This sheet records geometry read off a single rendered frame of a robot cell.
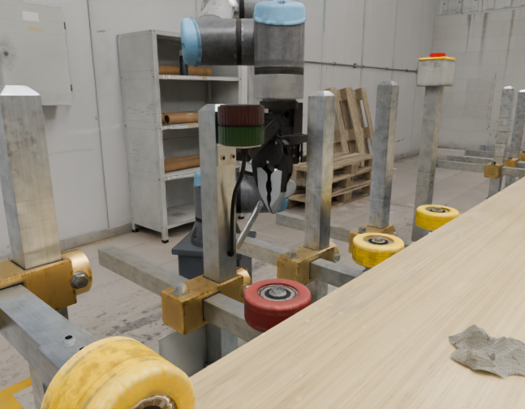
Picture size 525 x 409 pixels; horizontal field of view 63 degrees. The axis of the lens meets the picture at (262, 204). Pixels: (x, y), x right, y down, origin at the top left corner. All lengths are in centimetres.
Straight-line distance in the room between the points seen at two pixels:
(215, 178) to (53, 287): 24
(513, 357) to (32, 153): 47
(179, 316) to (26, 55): 261
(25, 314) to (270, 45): 56
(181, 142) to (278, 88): 321
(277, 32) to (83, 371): 62
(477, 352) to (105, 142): 330
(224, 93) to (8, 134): 359
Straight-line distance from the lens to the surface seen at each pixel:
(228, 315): 58
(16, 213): 47
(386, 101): 99
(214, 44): 90
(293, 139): 80
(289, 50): 78
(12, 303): 44
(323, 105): 77
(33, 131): 46
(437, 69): 121
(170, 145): 389
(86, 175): 351
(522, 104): 218
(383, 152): 100
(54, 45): 316
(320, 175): 78
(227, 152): 59
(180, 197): 402
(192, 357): 71
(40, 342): 37
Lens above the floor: 114
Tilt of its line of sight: 15 degrees down
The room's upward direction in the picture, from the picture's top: straight up
